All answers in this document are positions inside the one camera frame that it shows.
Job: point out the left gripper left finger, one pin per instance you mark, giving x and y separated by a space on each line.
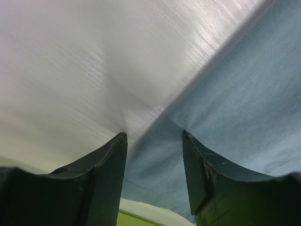
85 192

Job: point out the grey-blue t shirt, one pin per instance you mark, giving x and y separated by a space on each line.
247 109

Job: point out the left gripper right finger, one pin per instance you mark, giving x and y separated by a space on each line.
222 193

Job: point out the green plastic tray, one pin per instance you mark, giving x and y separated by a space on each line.
126 218

